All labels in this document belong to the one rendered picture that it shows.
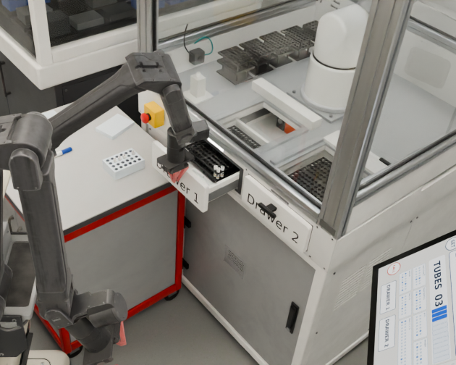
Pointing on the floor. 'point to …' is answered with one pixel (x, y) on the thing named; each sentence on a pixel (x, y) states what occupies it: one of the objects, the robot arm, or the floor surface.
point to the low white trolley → (113, 222)
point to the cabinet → (292, 277)
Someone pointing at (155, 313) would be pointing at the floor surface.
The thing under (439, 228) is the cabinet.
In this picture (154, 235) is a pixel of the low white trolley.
